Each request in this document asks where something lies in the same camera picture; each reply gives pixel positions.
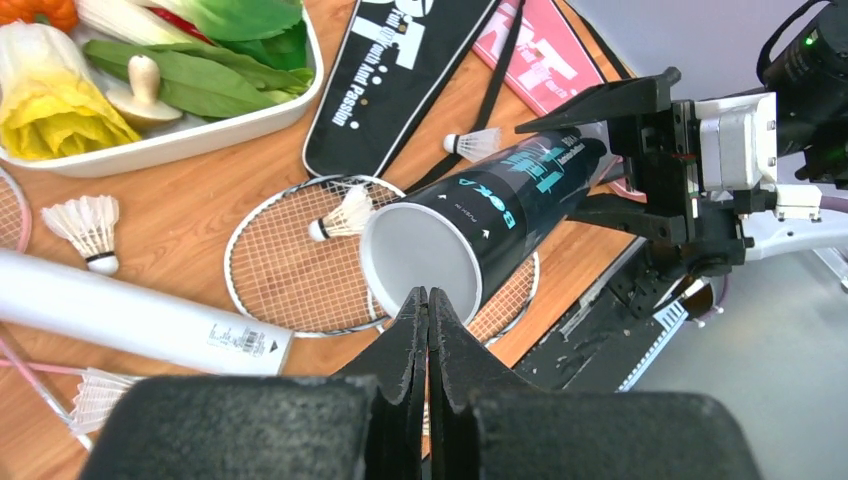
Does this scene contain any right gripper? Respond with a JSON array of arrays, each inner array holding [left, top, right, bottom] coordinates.
[[514, 66, 778, 265]]

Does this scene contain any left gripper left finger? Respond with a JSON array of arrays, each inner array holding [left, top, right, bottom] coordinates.
[[81, 287, 427, 479]]

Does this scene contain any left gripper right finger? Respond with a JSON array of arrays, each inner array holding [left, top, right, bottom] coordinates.
[[428, 288, 761, 479]]

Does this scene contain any black shuttlecock tube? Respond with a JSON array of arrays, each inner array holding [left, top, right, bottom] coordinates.
[[359, 131, 611, 323]]

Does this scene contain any shuttlecock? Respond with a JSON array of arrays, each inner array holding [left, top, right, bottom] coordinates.
[[69, 368, 144, 435], [40, 195, 120, 276], [442, 127, 502, 163], [308, 185, 375, 242]]

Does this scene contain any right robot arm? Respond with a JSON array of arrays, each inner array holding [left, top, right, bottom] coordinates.
[[520, 1, 847, 275]]

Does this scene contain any pink racket bag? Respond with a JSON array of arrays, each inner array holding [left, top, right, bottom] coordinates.
[[471, 0, 647, 203]]

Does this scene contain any white racket upper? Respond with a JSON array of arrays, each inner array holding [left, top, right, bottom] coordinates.
[[223, 175, 405, 337]]

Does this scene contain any shuttlecock by pink racket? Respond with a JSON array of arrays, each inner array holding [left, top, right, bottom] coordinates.
[[442, 127, 502, 163]]

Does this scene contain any black racket bag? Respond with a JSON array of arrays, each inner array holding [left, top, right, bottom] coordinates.
[[302, 0, 498, 177]]

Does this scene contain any white vegetable tray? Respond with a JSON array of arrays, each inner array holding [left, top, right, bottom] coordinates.
[[1, 1, 322, 178]]

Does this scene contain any white shuttlecock tube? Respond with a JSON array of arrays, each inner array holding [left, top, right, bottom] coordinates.
[[1, 249, 294, 376]]

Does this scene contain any pink racket rear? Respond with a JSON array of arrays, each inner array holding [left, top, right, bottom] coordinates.
[[1, 329, 93, 452]]

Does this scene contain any pink racket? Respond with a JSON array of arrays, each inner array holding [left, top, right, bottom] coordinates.
[[1, 329, 93, 452], [1, 169, 32, 253]]

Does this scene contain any toy green leaf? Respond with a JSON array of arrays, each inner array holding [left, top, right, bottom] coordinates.
[[82, 40, 315, 119]]

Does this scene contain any toy mushroom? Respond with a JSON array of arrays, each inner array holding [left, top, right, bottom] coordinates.
[[106, 55, 183, 131]]

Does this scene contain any pink racket front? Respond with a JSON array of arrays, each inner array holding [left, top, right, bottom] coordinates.
[[1, 169, 32, 253]]

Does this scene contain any toy bok choy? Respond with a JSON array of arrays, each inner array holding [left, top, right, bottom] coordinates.
[[75, 0, 308, 70]]

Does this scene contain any toy napa cabbage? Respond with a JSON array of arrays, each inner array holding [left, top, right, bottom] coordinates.
[[1, 21, 141, 161]]

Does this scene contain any toy pumpkin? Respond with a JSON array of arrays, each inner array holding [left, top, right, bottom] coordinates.
[[1, 0, 79, 33]]

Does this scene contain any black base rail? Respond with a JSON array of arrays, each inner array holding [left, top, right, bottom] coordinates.
[[513, 239, 728, 392]]

